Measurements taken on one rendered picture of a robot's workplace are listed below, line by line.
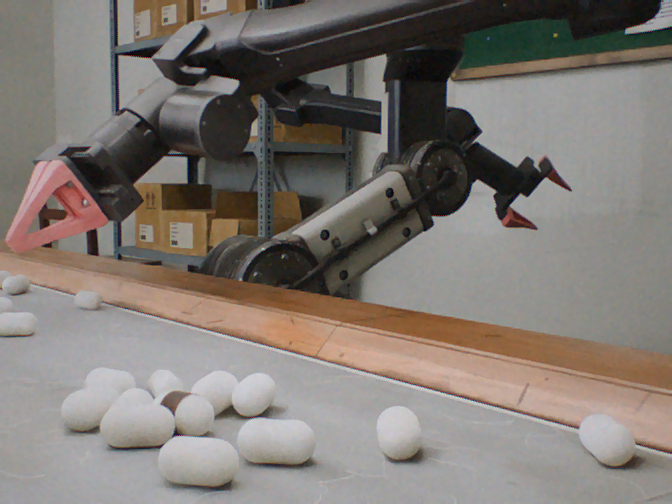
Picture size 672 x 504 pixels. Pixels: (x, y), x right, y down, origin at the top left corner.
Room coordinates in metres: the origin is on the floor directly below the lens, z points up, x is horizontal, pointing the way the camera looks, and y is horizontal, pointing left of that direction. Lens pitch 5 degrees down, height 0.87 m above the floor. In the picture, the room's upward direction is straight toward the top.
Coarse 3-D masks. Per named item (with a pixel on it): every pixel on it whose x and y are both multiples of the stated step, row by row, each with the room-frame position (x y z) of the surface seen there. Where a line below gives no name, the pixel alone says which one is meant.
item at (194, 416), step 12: (192, 396) 0.43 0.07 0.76; (180, 408) 0.43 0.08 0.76; (192, 408) 0.43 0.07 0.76; (204, 408) 0.43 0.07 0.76; (180, 420) 0.43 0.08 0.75; (192, 420) 0.42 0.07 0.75; (204, 420) 0.43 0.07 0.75; (180, 432) 0.43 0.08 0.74; (192, 432) 0.43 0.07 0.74; (204, 432) 0.43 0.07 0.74
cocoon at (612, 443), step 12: (588, 420) 0.41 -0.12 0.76; (600, 420) 0.40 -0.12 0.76; (612, 420) 0.40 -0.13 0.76; (588, 432) 0.40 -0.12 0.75; (600, 432) 0.39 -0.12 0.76; (612, 432) 0.39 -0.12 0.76; (624, 432) 0.39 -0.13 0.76; (588, 444) 0.40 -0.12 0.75; (600, 444) 0.39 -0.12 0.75; (612, 444) 0.39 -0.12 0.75; (624, 444) 0.39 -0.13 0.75; (600, 456) 0.39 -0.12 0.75; (612, 456) 0.39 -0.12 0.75; (624, 456) 0.39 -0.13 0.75
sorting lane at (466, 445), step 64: (64, 320) 0.79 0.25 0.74; (128, 320) 0.79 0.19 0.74; (0, 384) 0.55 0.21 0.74; (64, 384) 0.55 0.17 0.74; (192, 384) 0.55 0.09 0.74; (320, 384) 0.55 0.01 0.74; (384, 384) 0.55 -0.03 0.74; (0, 448) 0.42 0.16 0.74; (64, 448) 0.42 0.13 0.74; (128, 448) 0.42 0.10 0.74; (320, 448) 0.42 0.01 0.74; (448, 448) 0.42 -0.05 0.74; (512, 448) 0.42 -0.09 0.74; (576, 448) 0.42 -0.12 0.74; (640, 448) 0.42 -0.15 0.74
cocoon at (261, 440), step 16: (240, 432) 0.39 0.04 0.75; (256, 432) 0.39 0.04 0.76; (272, 432) 0.39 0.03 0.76; (288, 432) 0.39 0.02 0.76; (304, 432) 0.39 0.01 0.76; (240, 448) 0.39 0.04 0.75; (256, 448) 0.39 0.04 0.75; (272, 448) 0.38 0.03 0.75; (288, 448) 0.38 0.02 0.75; (304, 448) 0.38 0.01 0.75; (288, 464) 0.39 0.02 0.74
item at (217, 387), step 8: (208, 376) 0.48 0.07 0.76; (216, 376) 0.48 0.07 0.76; (224, 376) 0.48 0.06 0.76; (232, 376) 0.49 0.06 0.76; (200, 384) 0.47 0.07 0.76; (208, 384) 0.47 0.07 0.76; (216, 384) 0.47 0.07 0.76; (224, 384) 0.47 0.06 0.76; (232, 384) 0.48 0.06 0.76; (192, 392) 0.47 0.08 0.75; (200, 392) 0.46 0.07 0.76; (208, 392) 0.46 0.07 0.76; (216, 392) 0.46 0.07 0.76; (224, 392) 0.47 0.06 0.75; (232, 392) 0.48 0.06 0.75; (208, 400) 0.46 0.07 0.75; (216, 400) 0.46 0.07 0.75; (224, 400) 0.47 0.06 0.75; (216, 408) 0.46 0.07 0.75; (224, 408) 0.47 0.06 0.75
